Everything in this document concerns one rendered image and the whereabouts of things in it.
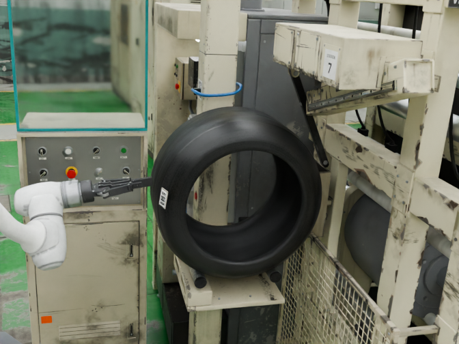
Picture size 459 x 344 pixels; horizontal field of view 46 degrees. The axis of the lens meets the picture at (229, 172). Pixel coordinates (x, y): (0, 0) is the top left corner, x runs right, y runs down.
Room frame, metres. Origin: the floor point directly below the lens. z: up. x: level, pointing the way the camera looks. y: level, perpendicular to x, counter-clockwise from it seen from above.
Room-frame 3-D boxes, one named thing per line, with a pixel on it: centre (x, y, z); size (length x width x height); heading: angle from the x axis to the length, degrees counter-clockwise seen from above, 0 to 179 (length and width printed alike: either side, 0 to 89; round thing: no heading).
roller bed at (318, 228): (2.19, -0.32, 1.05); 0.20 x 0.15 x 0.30; 15
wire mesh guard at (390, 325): (1.74, -0.39, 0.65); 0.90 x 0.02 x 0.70; 15
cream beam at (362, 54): (1.83, -0.33, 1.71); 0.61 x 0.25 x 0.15; 15
